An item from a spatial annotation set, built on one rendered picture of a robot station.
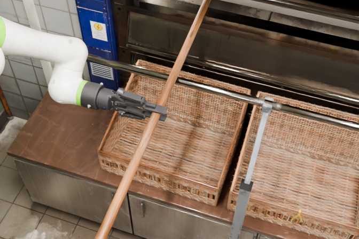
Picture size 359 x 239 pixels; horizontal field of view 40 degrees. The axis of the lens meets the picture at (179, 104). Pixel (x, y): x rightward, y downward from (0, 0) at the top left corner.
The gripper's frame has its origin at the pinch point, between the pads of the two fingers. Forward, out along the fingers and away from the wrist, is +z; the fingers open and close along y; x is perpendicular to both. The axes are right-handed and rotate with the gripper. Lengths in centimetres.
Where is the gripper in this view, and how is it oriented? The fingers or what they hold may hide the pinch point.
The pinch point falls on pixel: (156, 112)
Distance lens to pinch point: 167.3
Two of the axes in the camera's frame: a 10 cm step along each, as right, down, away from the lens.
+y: -0.1, 6.4, 7.7
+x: -3.0, 7.3, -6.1
